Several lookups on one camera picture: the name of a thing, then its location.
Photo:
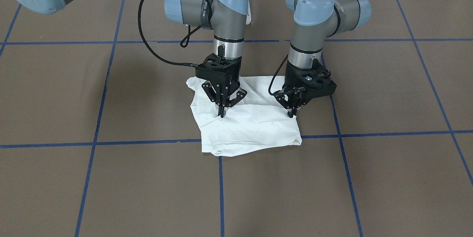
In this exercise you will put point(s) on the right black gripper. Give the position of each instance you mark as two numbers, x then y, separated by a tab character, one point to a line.
234	79

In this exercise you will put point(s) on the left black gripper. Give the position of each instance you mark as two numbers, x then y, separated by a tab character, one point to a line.
291	75

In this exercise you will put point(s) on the white long-sleeve printed shirt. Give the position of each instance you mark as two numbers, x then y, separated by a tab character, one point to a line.
257	122

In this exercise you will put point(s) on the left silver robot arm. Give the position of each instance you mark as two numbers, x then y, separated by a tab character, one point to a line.
315	20

